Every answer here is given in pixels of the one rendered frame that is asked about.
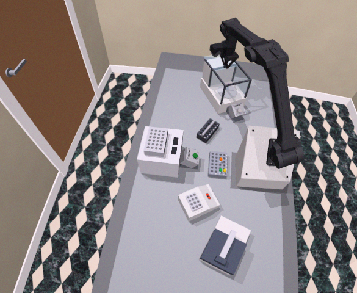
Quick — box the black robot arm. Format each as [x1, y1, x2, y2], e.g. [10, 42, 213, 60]
[210, 18, 305, 169]

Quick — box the grey bench mat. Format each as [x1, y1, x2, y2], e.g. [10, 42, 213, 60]
[107, 68, 284, 293]

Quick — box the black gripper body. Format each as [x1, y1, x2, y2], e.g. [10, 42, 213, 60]
[221, 45, 239, 61]

